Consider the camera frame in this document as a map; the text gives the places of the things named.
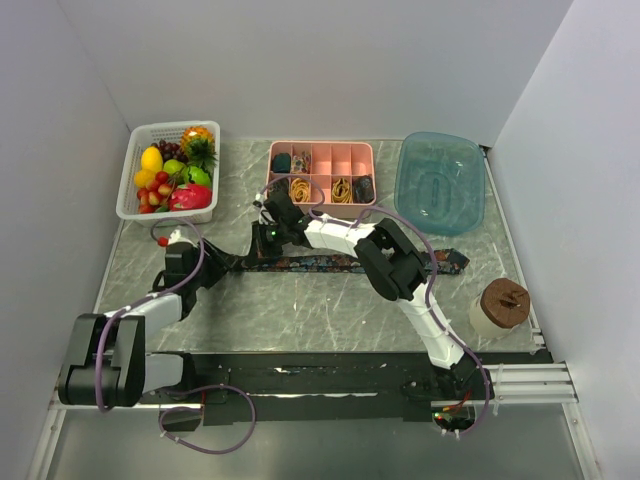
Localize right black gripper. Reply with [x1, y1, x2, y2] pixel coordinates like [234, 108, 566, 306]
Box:
[247, 220, 290, 267]

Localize dark floral patterned necktie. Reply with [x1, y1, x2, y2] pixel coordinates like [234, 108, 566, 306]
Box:
[238, 248, 470, 275]

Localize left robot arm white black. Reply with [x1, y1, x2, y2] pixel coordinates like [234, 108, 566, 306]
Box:
[57, 240, 241, 411]

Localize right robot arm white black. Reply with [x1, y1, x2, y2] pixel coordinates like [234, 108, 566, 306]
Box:
[253, 192, 492, 401]

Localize rolled dark patterned tie left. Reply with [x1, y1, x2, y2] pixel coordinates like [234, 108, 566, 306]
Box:
[268, 178, 289, 194]

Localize rolled dark patterned tie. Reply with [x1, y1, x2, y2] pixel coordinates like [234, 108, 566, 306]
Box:
[352, 175, 375, 204]
[268, 178, 289, 194]

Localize rolled yellow tie left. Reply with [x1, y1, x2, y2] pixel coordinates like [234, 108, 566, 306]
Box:
[290, 178, 311, 203]

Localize rolled yellow tie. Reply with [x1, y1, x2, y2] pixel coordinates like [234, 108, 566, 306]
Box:
[331, 177, 353, 204]
[290, 178, 311, 203]

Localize pink dragon fruit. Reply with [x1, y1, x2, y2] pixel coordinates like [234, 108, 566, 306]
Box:
[168, 183, 213, 211]

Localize rolled dark green tie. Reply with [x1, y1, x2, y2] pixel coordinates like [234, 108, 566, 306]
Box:
[271, 152, 292, 174]

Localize rolled yellow tie right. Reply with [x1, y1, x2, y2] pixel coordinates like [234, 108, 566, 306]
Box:
[331, 177, 353, 204]

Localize rolled colourful dotted tie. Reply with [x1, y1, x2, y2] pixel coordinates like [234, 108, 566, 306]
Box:
[290, 152, 311, 174]

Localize pink compartment organizer box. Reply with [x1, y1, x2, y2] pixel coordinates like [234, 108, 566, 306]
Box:
[267, 140, 377, 219]

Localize red cherry bunch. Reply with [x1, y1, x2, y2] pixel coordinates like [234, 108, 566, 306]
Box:
[136, 171, 173, 214]

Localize rolled dark patterned tie right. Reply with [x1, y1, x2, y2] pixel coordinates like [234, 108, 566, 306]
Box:
[352, 175, 375, 204]

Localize light green pear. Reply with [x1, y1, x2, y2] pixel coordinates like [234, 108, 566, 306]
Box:
[163, 159, 186, 175]

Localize yellow lemon lower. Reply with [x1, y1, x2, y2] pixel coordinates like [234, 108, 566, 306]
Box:
[134, 169, 156, 189]

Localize yellow lemon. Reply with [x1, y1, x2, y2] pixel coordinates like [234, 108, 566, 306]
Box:
[134, 169, 156, 189]
[140, 146, 164, 173]

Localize dark purple grapes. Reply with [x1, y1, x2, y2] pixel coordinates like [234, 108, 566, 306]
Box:
[151, 140, 188, 163]

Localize orange pineapple with leaves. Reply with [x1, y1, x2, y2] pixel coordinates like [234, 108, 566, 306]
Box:
[180, 126, 217, 168]

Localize yellow lemon upper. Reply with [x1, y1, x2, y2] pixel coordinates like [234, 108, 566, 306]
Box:
[140, 146, 164, 173]

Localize white plastic fruit basket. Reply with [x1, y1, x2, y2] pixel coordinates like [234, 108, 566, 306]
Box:
[116, 120, 221, 227]

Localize teal translucent plastic tub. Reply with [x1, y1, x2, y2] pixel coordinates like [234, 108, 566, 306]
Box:
[394, 132, 486, 236]

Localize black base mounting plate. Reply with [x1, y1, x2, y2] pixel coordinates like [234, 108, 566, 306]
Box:
[130, 352, 496, 426]

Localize brown lidded white cup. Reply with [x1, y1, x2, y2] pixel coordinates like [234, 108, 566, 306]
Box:
[469, 278, 531, 339]

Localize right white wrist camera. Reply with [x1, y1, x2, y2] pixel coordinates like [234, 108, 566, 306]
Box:
[253, 193, 274, 225]

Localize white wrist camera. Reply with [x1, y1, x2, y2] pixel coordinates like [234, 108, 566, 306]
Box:
[156, 228, 195, 248]
[253, 193, 274, 225]

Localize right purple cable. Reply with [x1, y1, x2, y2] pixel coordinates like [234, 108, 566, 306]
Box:
[259, 177, 494, 441]

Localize purple cable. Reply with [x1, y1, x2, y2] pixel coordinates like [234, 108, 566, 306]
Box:
[259, 177, 494, 441]
[93, 217, 258, 455]

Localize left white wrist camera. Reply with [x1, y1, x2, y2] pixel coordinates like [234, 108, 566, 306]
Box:
[156, 228, 195, 248]

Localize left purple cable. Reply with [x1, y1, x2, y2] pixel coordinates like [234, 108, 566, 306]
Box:
[93, 217, 258, 455]

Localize aluminium rail frame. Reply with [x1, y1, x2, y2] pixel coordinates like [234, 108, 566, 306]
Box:
[56, 350, 577, 420]

